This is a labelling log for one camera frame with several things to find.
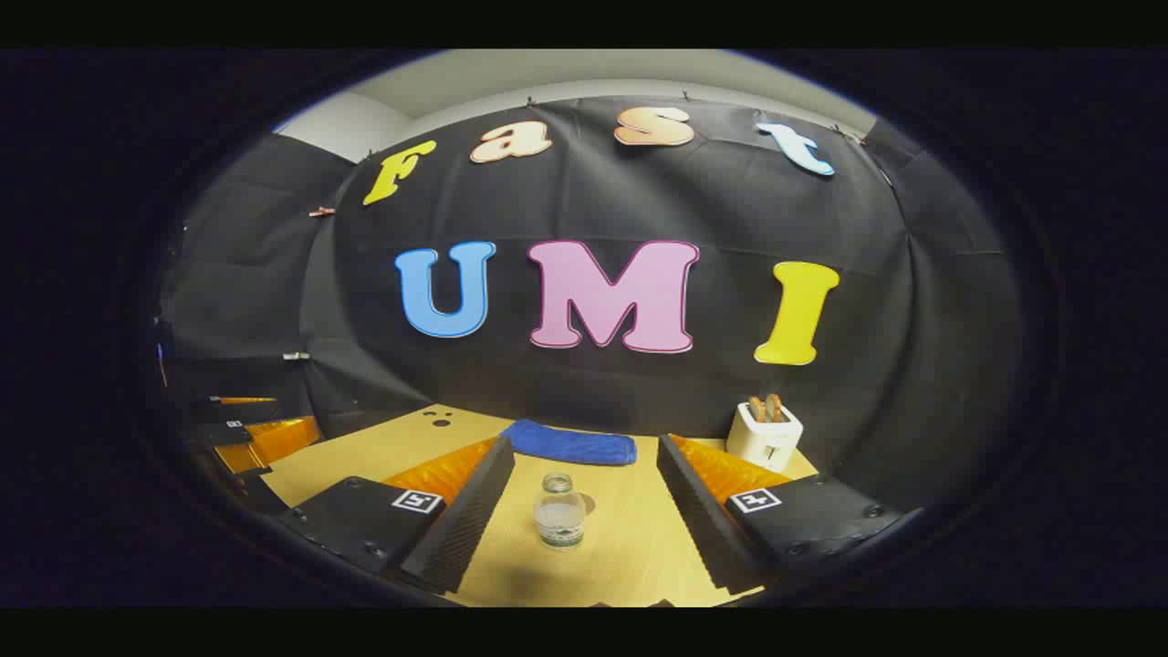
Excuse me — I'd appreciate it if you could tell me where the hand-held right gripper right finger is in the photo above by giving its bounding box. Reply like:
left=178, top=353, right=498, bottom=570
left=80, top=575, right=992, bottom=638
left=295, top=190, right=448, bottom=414
left=655, top=433, right=924, bottom=596

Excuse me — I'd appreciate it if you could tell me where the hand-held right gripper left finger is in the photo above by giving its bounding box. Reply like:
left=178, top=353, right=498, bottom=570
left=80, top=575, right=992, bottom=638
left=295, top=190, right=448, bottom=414
left=272, top=436, right=516, bottom=596

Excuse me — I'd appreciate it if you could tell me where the clear plastic water bottle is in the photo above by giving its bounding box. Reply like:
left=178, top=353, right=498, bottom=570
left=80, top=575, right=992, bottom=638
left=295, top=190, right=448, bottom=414
left=534, top=473, right=587, bottom=550

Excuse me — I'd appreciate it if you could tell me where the white toaster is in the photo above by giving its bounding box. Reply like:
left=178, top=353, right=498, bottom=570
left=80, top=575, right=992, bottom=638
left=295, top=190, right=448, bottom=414
left=725, top=400, right=805, bottom=474

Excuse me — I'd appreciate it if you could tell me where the blue towel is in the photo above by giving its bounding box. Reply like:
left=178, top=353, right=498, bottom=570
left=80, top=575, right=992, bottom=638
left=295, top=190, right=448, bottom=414
left=500, top=419, right=638, bottom=467

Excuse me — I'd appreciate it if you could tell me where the black backdrop cloth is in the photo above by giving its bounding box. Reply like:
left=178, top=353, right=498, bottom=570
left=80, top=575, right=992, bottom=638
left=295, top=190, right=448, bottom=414
left=155, top=96, right=1027, bottom=512

